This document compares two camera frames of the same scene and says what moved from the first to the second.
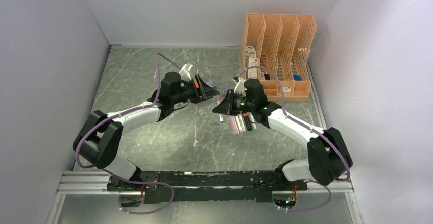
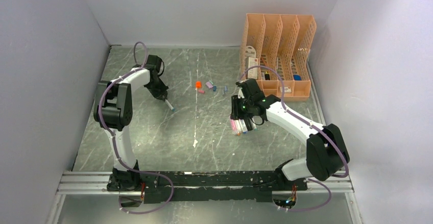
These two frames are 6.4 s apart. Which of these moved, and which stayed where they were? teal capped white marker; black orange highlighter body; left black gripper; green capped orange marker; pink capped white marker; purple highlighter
Moved: pink capped white marker; left black gripper
Stayed: green capped orange marker; teal capped white marker; black orange highlighter body; purple highlighter
